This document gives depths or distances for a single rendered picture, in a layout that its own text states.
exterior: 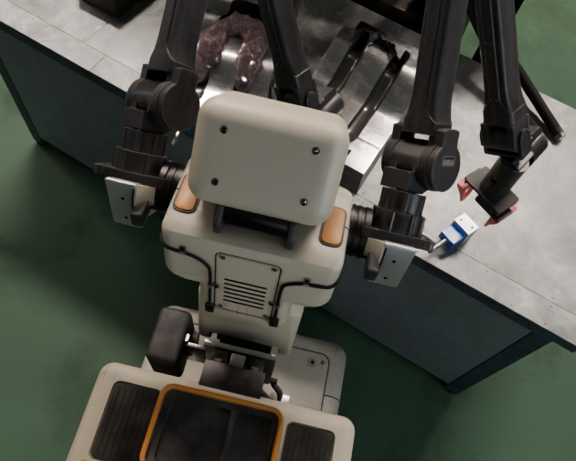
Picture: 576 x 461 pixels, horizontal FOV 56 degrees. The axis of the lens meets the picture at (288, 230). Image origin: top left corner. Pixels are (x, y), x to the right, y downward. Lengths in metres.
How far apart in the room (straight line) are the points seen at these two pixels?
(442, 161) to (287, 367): 1.02
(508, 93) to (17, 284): 1.79
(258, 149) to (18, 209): 1.75
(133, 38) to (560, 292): 1.32
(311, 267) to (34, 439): 1.44
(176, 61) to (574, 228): 1.08
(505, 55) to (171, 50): 0.55
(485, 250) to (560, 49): 2.09
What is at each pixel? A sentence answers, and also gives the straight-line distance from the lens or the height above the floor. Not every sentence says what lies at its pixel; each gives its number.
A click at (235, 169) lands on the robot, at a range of 0.74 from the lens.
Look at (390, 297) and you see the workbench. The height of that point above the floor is 0.43.
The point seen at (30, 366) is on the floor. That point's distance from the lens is 2.12.
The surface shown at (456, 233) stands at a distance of 1.36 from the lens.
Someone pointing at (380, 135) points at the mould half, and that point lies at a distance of 1.40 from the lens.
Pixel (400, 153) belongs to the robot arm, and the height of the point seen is 1.26.
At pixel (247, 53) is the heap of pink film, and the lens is 1.48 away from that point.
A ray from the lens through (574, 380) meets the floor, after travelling 2.37.
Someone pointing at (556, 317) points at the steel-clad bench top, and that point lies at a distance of 1.42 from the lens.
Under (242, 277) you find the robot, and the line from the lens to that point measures 0.85.
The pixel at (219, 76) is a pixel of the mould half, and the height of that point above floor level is 0.87.
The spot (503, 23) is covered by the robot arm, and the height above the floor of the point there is 1.35.
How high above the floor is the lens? 1.94
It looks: 61 degrees down
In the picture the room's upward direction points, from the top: 12 degrees clockwise
